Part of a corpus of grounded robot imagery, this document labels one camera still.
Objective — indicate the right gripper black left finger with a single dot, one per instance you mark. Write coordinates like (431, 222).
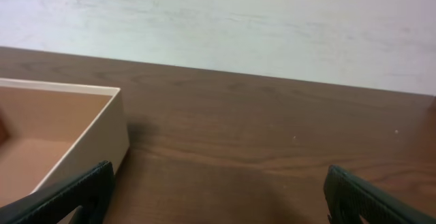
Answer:
(86, 196)

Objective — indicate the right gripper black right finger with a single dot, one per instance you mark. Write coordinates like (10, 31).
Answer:
(351, 199)

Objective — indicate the white cardboard box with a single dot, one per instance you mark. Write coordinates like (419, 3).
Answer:
(51, 131)

